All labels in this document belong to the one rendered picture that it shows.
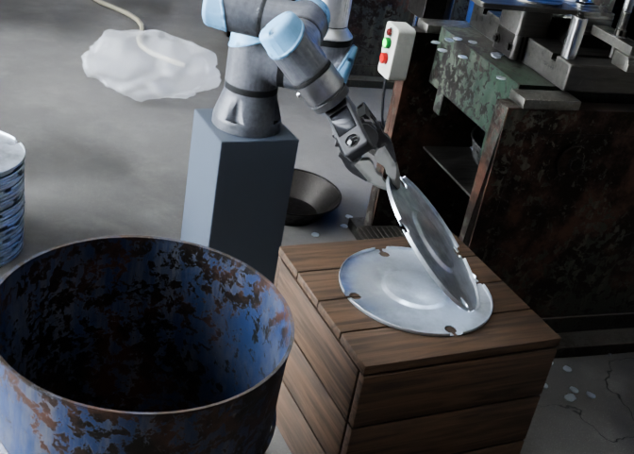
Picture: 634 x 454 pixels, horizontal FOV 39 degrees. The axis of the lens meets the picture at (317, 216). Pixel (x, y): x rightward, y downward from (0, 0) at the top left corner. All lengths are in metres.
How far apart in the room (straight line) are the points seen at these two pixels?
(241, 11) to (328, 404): 0.70
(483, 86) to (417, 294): 0.62
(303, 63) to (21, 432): 0.71
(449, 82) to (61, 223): 1.06
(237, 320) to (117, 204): 1.15
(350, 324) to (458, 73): 0.85
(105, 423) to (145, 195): 1.53
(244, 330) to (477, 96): 0.92
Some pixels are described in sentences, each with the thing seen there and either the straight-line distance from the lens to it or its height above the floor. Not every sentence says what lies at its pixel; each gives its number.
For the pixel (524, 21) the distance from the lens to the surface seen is 2.09.
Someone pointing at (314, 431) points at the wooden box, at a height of 0.12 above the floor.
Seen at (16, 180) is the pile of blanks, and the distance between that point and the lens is 2.18.
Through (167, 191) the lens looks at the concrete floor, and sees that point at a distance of 2.63.
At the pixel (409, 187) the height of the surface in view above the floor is 0.50.
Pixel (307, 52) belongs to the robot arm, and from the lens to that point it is 1.48.
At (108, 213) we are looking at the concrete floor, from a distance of 2.49.
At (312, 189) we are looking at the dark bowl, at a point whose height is 0.03.
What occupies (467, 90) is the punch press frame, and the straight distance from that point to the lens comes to 2.15.
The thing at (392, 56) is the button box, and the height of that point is 0.56.
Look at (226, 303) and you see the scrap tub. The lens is 1.45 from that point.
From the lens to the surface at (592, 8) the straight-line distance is 2.18.
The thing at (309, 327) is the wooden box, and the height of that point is 0.29.
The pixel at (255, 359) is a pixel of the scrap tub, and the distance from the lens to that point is 1.44.
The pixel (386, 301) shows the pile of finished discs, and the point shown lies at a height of 0.35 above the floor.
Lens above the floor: 1.21
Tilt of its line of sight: 28 degrees down
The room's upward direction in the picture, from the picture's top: 11 degrees clockwise
